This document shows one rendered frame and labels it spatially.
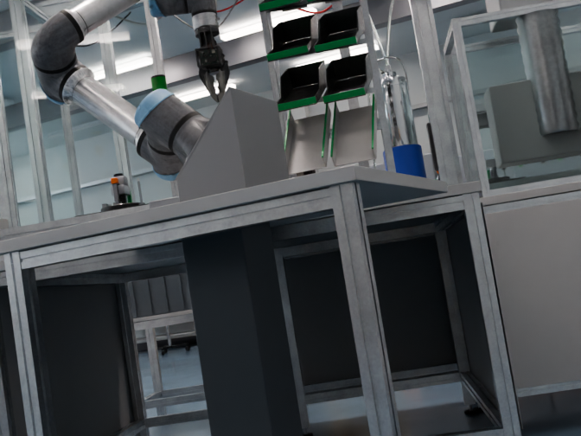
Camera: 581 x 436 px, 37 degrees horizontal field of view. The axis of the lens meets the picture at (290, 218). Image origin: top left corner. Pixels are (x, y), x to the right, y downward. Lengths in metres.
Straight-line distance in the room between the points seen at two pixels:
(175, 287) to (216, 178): 2.73
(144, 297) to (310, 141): 2.19
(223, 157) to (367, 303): 0.53
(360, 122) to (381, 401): 1.30
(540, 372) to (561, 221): 0.54
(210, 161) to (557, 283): 1.62
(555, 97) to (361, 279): 1.87
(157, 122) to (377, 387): 0.87
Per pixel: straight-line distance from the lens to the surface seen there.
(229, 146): 1.97
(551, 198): 3.25
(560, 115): 3.38
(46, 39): 2.40
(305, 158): 2.67
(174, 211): 1.81
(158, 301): 4.70
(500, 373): 2.49
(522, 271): 3.21
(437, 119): 3.83
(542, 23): 3.44
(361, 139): 2.70
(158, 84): 2.95
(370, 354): 1.66
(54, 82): 2.46
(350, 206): 1.66
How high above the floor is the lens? 0.65
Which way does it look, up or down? 4 degrees up
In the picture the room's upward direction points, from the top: 9 degrees counter-clockwise
